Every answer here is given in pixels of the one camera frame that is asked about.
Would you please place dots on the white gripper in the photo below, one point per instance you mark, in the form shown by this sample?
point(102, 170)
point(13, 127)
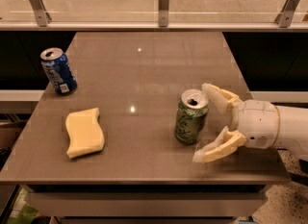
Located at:
point(256, 122)

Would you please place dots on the white drawer front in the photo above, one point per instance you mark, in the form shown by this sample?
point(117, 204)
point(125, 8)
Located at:
point(147, 204)

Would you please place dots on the middle metal rail bracket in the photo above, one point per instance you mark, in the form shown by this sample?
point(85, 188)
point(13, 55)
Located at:
point(163, 9)

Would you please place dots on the blue soda can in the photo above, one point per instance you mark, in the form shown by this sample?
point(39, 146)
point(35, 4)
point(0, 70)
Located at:
point(57, 69)

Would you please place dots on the metal rail bracket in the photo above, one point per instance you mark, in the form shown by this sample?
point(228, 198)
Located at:
point(163, 9)
point(285, 17)
point(41, 14)

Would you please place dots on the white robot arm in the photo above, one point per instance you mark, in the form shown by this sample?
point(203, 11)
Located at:
point(293, 131)

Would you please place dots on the left metal rail bracket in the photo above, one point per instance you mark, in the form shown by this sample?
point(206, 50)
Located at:
point(41, 14)

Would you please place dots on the right metal rail bracket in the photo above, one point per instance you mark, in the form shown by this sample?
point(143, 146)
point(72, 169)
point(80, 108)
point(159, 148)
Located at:
point(285, 17)

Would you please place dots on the green soda can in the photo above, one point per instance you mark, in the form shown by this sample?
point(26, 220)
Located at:
point(192, 111)

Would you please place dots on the yellow sponge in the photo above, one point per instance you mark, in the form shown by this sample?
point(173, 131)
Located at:
point(85, 133)

